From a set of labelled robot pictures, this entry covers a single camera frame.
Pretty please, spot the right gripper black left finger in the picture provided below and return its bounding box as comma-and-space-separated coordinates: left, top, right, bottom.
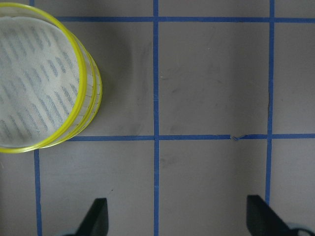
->
75, 198, 109, 236

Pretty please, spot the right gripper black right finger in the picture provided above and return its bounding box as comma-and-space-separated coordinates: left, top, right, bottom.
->
246, 195, 301, 236

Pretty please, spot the yellow steamer basket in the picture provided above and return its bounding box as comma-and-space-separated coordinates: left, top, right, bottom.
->
64, 53, 103, 140
0, 2, 95, 153

